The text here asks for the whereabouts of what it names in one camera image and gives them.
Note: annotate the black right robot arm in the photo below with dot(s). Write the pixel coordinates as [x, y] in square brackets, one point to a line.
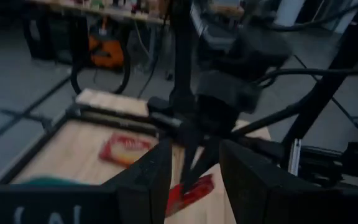
[259, 53]

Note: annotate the wooden workbench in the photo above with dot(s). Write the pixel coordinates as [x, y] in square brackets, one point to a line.
[104, 11]

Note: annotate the orange black machine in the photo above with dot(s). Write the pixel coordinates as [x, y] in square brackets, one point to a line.
[107, 53]

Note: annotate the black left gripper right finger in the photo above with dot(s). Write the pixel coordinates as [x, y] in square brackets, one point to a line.
[259, 193]

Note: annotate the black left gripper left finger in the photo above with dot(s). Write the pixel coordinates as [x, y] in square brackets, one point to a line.
[148, 186]

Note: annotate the teal plastic basket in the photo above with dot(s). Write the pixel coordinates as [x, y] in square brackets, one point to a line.
[51, 181]

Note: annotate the red popcorn packet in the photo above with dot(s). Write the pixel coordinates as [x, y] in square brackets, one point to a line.
[124, 149]

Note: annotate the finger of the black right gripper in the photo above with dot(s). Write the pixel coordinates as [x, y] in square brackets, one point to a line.
[210, 155]
[190, 155]

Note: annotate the red popcorn multipack bag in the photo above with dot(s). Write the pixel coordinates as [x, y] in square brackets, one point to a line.
[194, 196]

